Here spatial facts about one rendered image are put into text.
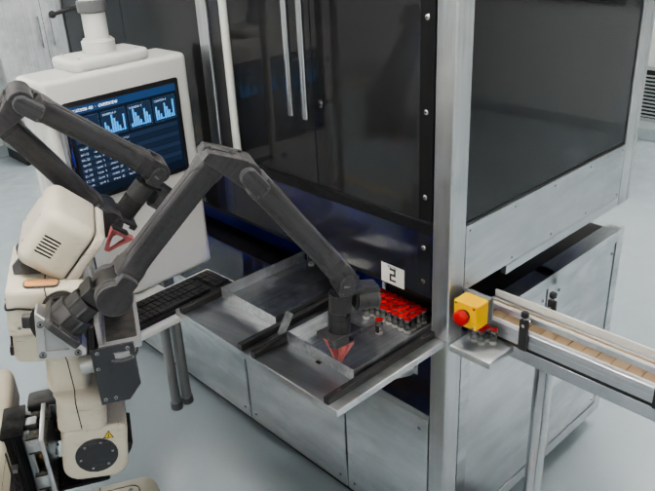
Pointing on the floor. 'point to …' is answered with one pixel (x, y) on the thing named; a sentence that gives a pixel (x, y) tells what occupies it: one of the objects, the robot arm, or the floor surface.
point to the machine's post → (448, 228)
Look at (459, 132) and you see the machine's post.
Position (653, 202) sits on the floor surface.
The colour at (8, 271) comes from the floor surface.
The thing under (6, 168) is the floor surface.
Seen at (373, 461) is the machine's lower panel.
